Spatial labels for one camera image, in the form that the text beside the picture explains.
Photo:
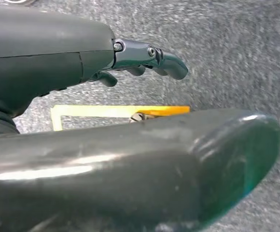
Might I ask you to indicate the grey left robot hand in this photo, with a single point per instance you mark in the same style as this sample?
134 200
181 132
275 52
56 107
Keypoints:
33 64

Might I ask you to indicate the yellow floor tape square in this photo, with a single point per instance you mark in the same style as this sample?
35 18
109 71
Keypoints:
93 111

